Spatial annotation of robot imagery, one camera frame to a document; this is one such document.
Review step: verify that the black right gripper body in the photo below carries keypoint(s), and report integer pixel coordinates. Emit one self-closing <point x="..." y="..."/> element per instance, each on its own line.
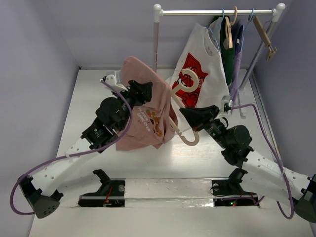
<point x="207" y="119"/>

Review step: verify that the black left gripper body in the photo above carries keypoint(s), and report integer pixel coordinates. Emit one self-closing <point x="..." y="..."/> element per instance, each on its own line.
<point x="134" y="98"/>

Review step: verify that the pink t shirt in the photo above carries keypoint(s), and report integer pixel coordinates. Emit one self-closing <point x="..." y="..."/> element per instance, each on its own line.
<point x="151" y="121"/>

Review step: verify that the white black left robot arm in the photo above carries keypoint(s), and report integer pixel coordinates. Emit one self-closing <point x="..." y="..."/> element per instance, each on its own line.
<point x="113" y="119"/>

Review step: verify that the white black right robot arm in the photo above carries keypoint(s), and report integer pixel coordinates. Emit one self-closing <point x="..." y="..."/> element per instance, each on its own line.
<point x="254" y="172"/>

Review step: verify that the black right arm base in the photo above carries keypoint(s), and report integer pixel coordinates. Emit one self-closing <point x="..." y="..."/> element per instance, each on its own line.
<point x="229" y="193"/>

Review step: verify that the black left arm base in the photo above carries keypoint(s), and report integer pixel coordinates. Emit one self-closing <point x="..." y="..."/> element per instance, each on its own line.
<point x="110" y="193"/>

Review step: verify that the white red print t shirt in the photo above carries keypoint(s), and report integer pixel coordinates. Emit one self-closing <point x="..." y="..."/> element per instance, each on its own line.
<point x="201" y="56"/>

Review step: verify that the lavender shirt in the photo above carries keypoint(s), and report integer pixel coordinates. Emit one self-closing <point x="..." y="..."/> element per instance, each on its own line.
<point x="238" y="36"/>

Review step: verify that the green shirt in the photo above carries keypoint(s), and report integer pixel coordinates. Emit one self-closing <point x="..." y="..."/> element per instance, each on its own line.
<point x="227" y="55"/>

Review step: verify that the beige hanger with green shirt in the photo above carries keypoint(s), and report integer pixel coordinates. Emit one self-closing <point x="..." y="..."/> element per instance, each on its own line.
<point x="228" y="26"/>

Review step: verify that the wooden clip hanger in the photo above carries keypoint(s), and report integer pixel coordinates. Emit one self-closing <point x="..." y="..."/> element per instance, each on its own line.
<point x="265" y="39"/>

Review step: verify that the white metal clothes rack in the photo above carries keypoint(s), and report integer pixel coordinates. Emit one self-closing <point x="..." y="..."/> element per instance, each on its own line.
<point x="275" y="14"/>

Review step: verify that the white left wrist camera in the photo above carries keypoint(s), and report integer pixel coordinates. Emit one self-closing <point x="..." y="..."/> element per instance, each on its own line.
<point x="113" y="78"/>

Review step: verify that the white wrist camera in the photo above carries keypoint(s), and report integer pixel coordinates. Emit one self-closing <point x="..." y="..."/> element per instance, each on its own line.
<point x="226" y="105"/>
<point x="113" y="78"/>

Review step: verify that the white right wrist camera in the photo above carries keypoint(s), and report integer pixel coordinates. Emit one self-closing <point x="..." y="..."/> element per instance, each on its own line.
<point x="226" y="105"/>

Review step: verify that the blue wire hanger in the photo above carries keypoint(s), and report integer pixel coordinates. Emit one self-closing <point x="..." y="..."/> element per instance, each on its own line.
<point x="245" y="28"/>
<point x="214" y="30"/>

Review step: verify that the blue wire hanger right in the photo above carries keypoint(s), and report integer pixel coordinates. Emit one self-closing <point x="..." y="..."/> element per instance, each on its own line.
<point x="245" y="28"/>

